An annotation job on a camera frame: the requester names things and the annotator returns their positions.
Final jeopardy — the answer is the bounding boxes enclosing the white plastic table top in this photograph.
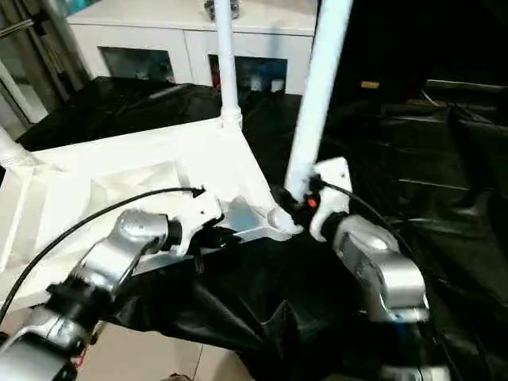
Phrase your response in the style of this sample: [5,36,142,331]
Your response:
[0,114,305,314]

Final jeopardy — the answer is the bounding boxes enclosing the white plastic table leg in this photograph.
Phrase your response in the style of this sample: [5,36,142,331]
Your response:
[0,125,27,167]
[282,0,354,198]
[214,0,244,130]

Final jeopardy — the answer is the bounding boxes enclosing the black plastic mat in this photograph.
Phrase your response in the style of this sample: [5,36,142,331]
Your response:
[15,75,508,381]

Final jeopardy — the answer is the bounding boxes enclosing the dark horizontal bar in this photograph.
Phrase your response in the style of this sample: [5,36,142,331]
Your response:
[424,79,508,96]

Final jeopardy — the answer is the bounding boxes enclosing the black fabric backdrop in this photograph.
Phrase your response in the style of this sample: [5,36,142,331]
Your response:
[313,0,508,108]

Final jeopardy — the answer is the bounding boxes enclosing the black bundle in clear bag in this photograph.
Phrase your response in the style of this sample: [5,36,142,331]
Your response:
[204,0,243,19]

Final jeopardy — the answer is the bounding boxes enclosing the white glass-door cabinet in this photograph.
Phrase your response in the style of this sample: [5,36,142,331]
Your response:
[67,0,318,94]

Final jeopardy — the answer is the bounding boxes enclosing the grey metal tripod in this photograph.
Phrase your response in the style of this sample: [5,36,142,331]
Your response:
[0,0,90,128]

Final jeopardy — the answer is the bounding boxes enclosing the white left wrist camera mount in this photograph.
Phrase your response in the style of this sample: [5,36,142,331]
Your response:
[170,186,225,259]

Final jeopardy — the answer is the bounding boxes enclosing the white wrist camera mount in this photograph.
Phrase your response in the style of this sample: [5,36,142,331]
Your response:
[309,156,351,242]
[170,186,225,259]

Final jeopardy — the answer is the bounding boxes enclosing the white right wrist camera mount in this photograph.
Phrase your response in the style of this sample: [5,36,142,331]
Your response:
[309,156,351,242]

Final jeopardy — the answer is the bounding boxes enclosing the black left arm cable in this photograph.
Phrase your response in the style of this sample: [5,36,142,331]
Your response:
[0,185,207,318]

